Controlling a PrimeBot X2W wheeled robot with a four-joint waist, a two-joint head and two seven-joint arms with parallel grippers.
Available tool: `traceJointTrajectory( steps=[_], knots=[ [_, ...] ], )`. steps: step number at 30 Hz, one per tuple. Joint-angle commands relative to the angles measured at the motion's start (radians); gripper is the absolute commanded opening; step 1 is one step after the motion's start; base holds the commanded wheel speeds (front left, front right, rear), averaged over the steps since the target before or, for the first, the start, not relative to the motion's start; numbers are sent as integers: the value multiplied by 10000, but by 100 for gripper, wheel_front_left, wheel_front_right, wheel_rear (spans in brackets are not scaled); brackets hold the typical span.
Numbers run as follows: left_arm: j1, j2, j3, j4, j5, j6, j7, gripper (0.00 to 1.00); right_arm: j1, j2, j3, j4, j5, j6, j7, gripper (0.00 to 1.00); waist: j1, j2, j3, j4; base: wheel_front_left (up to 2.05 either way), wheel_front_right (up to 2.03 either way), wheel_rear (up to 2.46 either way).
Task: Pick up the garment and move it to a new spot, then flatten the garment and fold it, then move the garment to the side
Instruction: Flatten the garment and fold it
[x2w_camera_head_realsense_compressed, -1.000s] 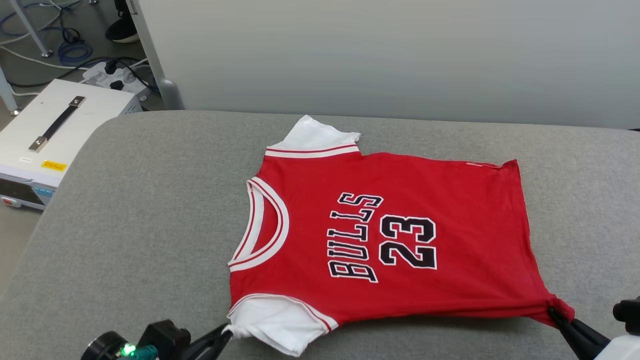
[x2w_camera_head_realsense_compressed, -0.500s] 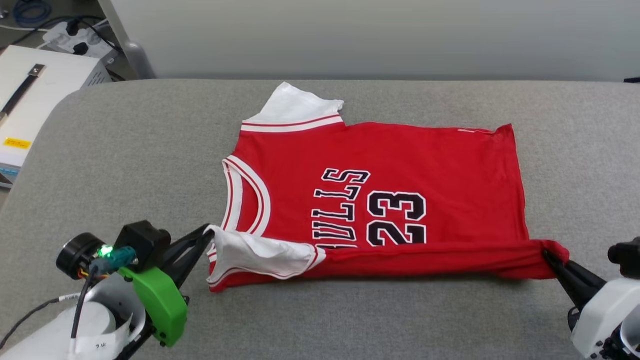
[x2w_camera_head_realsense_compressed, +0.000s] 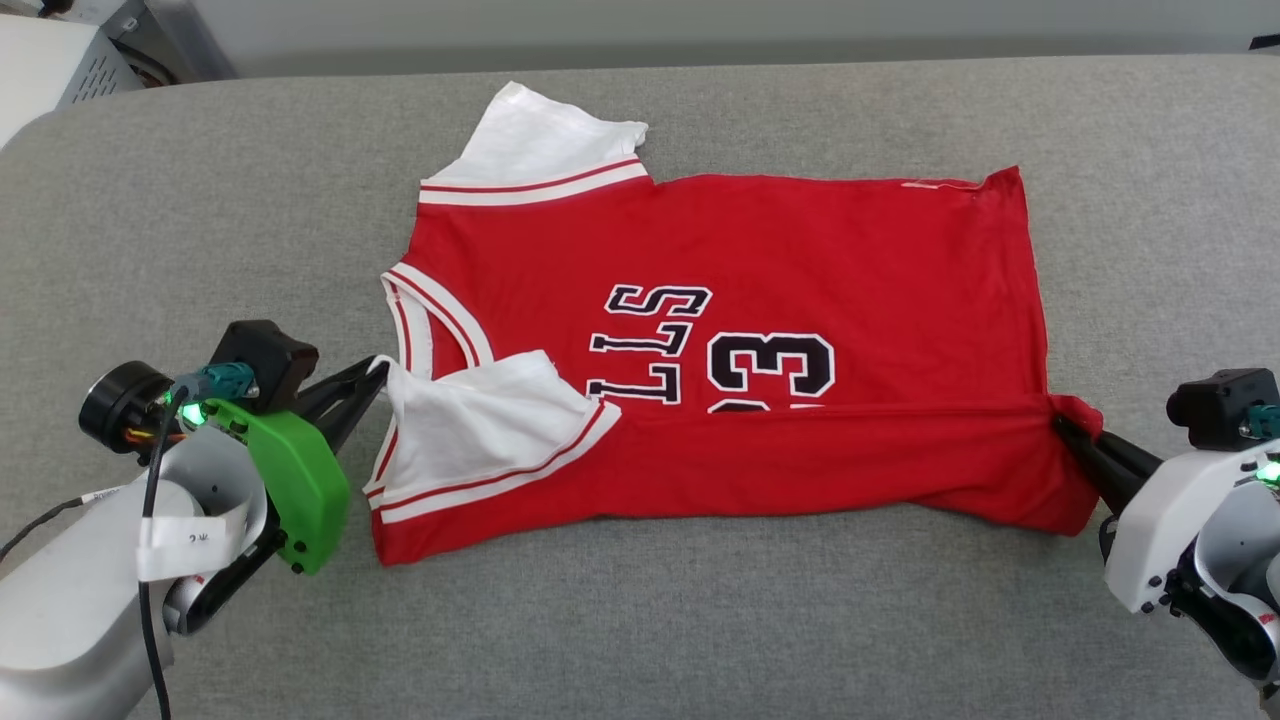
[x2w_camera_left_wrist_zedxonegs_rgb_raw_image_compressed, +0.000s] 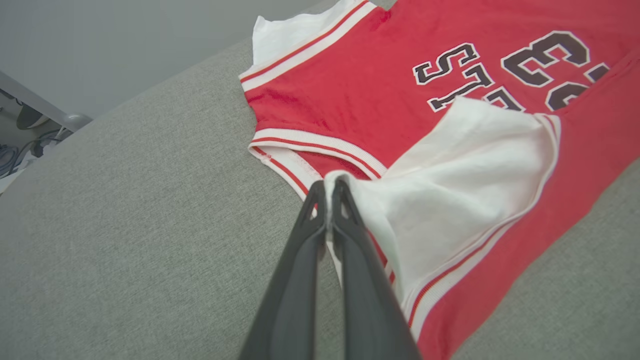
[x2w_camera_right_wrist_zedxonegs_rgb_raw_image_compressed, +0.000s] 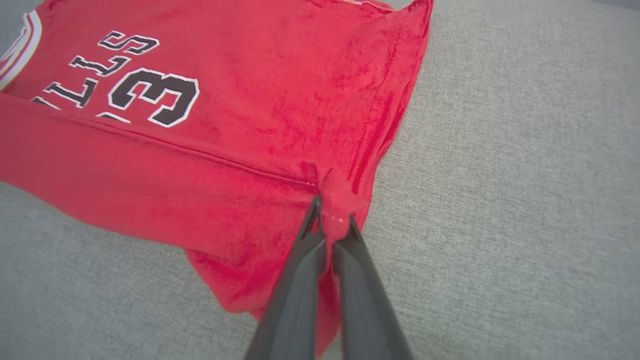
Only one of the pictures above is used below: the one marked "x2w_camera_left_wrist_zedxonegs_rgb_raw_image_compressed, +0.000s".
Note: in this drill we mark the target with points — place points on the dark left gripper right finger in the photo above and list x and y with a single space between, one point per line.
367 300

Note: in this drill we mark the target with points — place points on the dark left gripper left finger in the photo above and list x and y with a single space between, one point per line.
292 300

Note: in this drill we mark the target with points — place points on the red white varsity garment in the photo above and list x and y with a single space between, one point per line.
350 80

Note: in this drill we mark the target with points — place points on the grey fabric sofa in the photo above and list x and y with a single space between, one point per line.
125 225

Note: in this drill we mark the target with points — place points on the grey metal partition foot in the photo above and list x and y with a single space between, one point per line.
76 121

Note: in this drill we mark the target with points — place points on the white partition board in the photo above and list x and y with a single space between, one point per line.
125 40

